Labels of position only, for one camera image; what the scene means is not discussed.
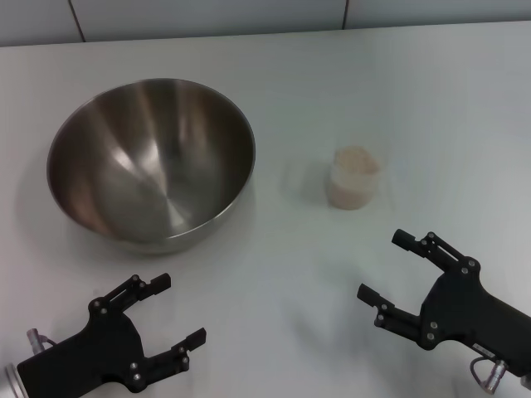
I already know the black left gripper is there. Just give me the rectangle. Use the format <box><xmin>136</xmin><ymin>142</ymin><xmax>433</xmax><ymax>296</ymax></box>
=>
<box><xmin>16</xmin><ymin>272</ymin><xmax>207</xmax><ymax>398</ymax></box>

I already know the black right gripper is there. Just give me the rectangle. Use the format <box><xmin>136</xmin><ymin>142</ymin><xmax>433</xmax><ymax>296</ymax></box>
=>
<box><xmin>357</xmin><ymin>228</ymin><xmax>531</xmax><ymax>381</ymax></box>

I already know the clear plastic measuring cup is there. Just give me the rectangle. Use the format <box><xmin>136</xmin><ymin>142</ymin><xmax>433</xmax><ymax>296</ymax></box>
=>
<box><xmin>326</xmin><ymin>144</ymin><xmax>382</xmax><ymax>211</ymax></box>

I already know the stainless steel mixing bowl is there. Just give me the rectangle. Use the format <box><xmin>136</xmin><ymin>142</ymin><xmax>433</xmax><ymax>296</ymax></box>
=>
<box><xmin>46</xmin><ymin>77</ymin><xmax>256</xmax><ymax>255</ymax></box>

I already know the right gripper connector with cable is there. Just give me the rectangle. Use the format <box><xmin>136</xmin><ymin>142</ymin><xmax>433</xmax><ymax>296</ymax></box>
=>
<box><xmin>469</xmin><ymin>357</ymin><xmax>509</xmax><ymax>394</ymax></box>

